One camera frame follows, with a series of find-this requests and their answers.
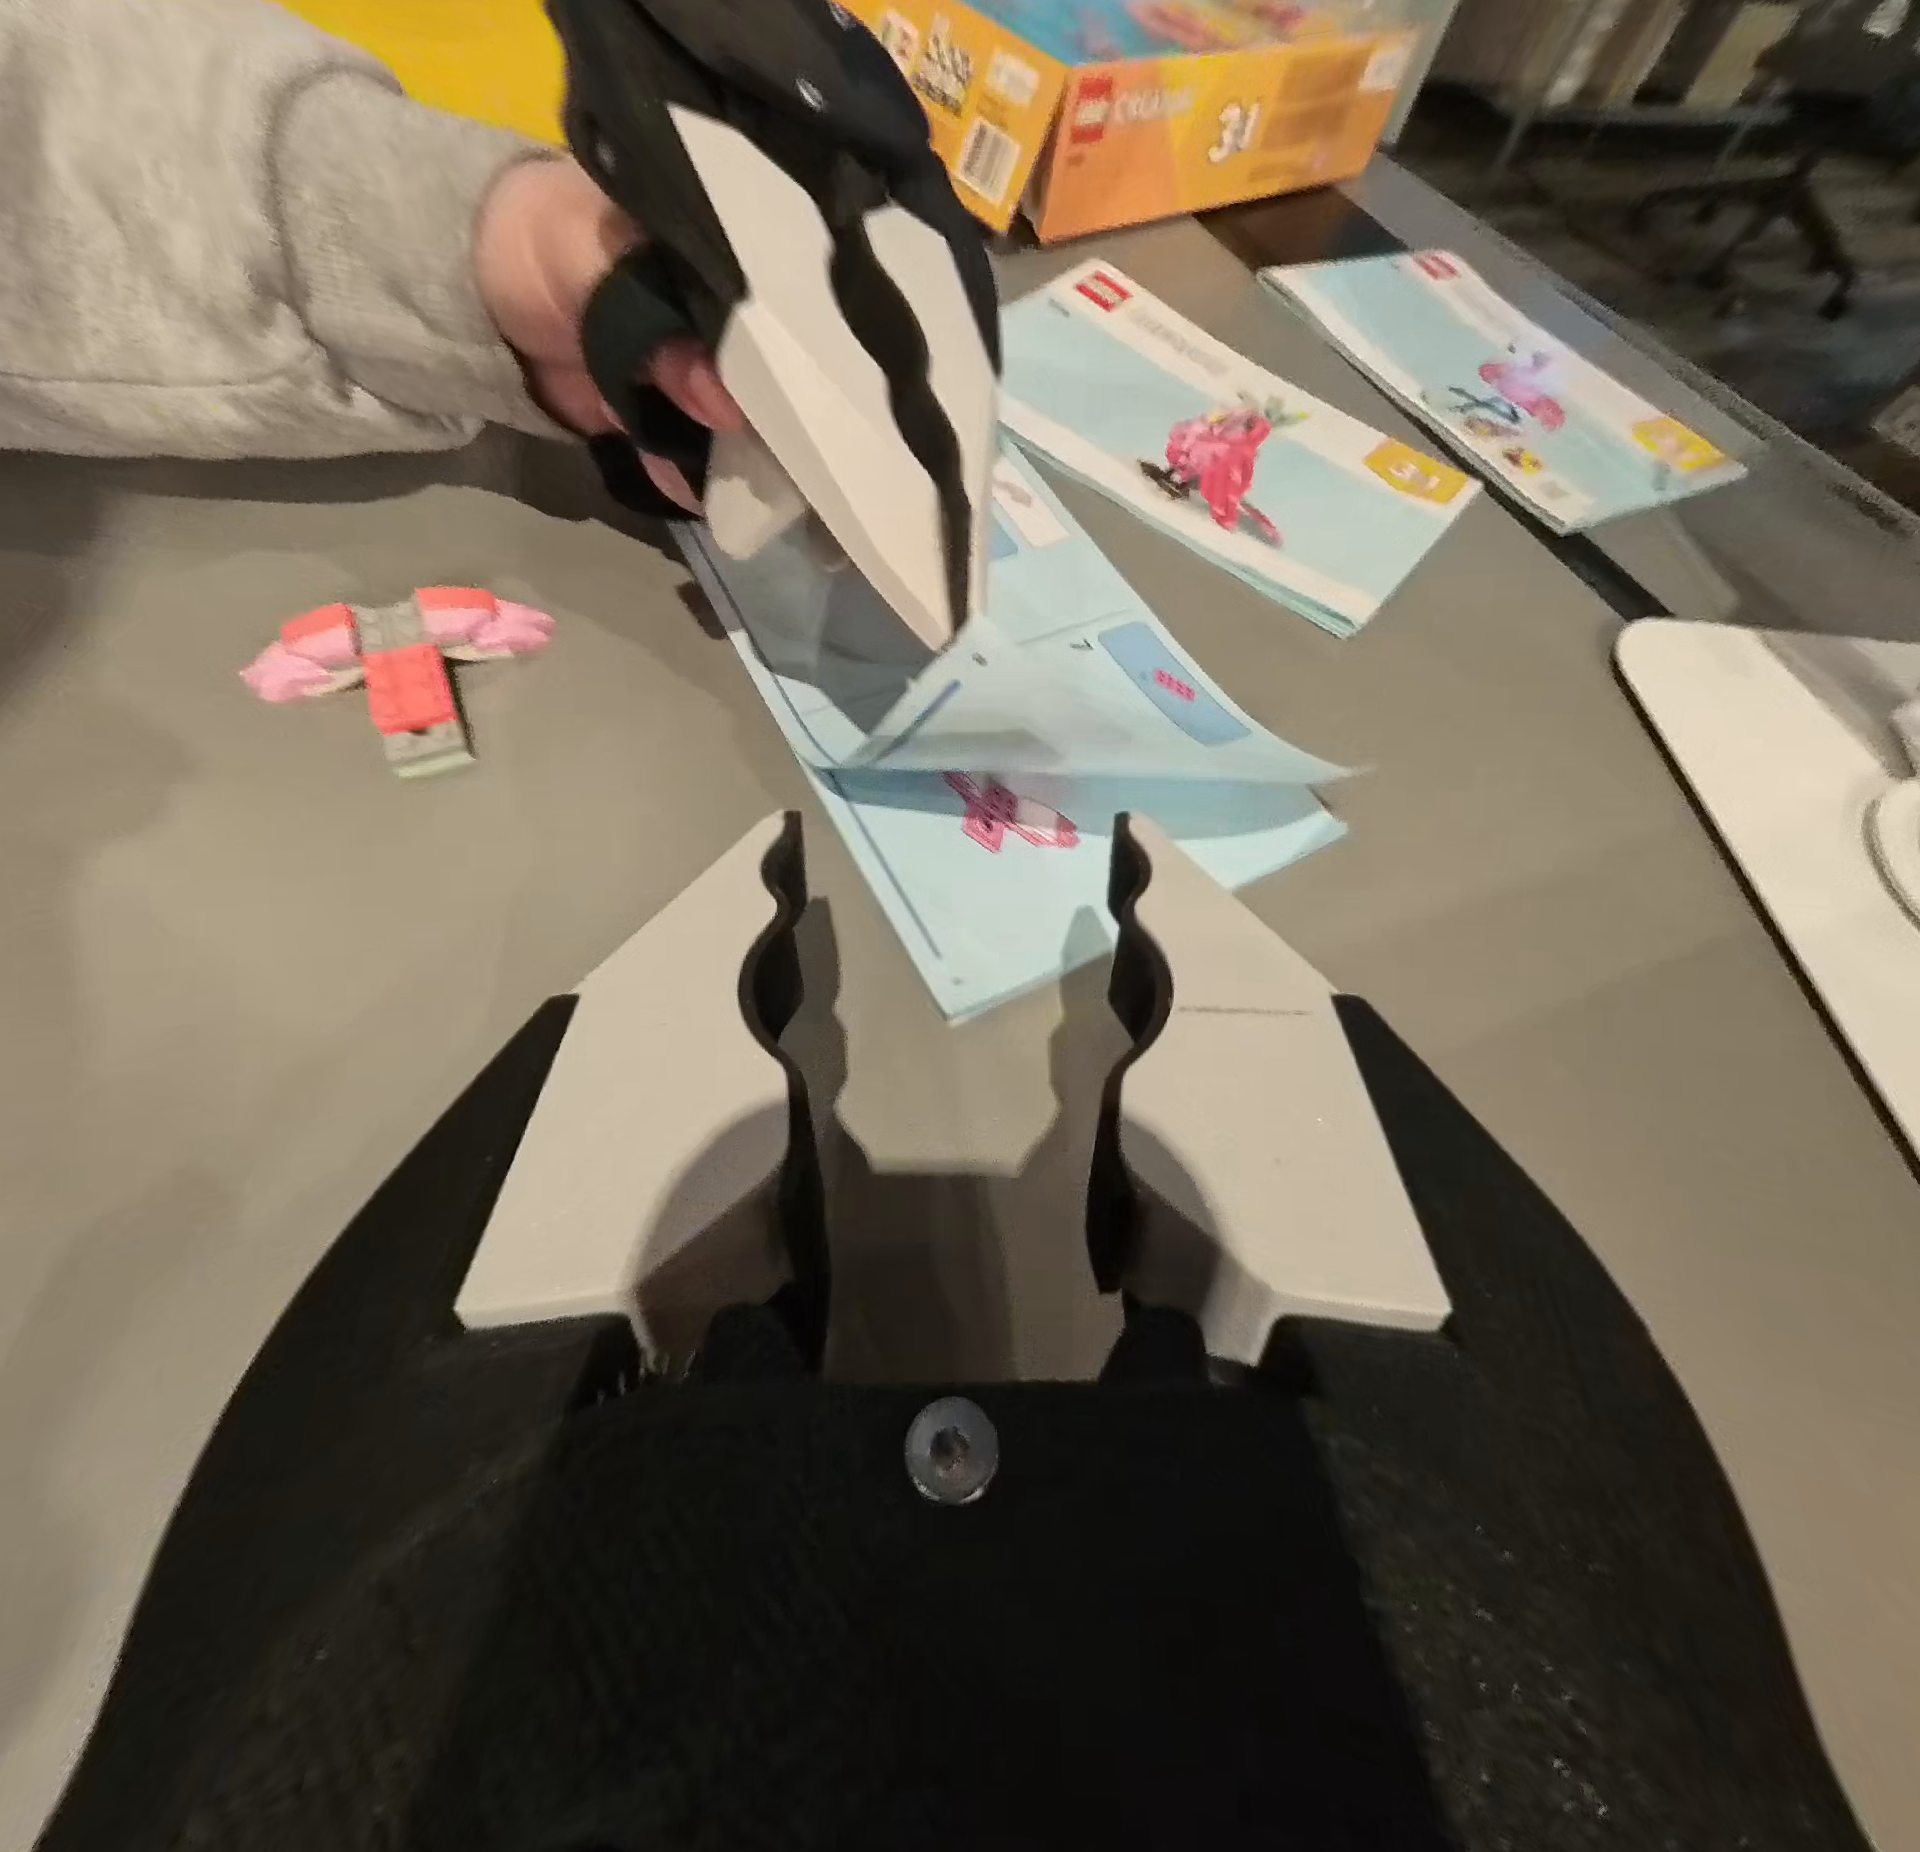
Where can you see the grey desk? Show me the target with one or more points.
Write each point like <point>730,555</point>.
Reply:
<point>300,984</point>

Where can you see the yellow toy box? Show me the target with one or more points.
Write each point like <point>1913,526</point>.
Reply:
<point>1200,115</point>

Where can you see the person's left forearm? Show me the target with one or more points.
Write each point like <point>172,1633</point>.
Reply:
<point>225,231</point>

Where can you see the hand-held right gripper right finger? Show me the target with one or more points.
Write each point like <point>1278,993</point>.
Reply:
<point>1275,1149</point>

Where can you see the pink red brick model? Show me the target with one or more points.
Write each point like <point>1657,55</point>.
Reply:
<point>407,681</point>

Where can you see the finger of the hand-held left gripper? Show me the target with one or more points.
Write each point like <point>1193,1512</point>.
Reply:
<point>823,381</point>
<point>961,354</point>

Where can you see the person's left hand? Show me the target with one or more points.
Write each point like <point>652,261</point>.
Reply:
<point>541,278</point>

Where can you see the light blue instruction booklet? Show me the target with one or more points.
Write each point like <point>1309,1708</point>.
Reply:
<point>1051,712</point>

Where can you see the yellow plastic bin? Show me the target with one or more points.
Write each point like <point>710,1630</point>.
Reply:
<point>374,9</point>

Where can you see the closed instruction booklet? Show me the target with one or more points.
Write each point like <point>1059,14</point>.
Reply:
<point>1125,381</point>

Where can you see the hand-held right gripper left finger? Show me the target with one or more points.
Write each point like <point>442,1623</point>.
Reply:
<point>630,1133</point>

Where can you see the white instruction booklet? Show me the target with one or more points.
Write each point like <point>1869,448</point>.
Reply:
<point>1426,339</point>

